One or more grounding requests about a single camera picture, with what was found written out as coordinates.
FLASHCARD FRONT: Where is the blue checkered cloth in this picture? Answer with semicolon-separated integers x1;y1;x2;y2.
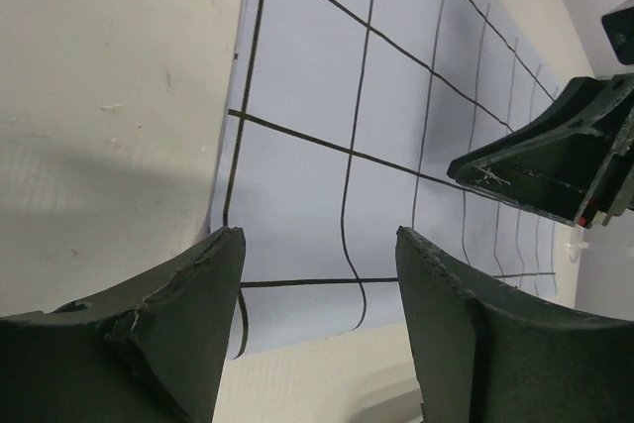
210;0;560;359

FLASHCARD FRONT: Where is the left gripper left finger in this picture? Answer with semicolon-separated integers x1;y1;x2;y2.
1;228;246;422

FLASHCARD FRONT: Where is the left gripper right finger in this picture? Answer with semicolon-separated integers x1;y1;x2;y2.
395;227;633;422

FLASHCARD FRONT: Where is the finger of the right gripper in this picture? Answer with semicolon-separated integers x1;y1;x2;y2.
447;74;633;228

